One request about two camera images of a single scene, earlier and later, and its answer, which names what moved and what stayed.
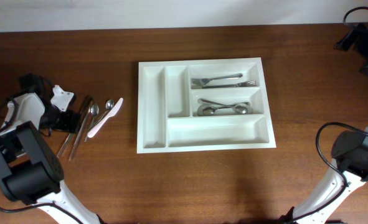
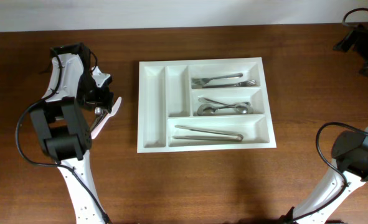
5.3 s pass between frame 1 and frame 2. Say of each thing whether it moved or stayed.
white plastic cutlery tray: stayed
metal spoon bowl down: stayed
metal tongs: moved
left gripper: moved
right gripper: stayed
